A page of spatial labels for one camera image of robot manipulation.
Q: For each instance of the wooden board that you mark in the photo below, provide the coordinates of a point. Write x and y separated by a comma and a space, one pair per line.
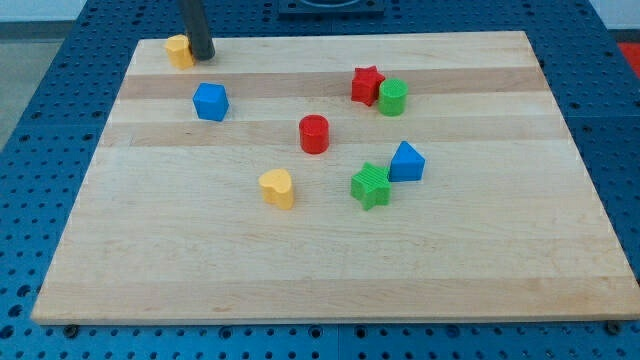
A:
170, 226

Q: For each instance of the yellow heart block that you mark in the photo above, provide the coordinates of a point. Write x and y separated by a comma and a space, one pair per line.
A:
277, 188

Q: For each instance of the green star block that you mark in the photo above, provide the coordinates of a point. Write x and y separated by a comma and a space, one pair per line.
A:
371, 186

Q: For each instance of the red cylinder block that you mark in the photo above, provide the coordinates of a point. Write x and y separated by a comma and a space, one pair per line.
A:
314, 134

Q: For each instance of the blue triangle block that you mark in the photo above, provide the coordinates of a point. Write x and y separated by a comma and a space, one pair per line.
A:
407, 164

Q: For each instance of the red star block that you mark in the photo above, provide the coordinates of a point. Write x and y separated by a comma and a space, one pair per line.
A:
365, 85

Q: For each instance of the green cylinder block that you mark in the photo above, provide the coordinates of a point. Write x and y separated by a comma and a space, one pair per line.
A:
392, 97

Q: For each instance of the blue cube block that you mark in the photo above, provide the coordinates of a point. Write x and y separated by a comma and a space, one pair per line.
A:
211, 102

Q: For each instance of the yellow hexagon block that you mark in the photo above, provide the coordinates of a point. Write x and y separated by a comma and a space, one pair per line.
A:
179, 52

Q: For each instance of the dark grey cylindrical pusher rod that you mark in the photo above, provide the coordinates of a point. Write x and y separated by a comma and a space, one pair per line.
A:
197, 30

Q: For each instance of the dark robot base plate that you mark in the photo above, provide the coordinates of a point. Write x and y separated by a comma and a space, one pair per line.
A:
329, 7

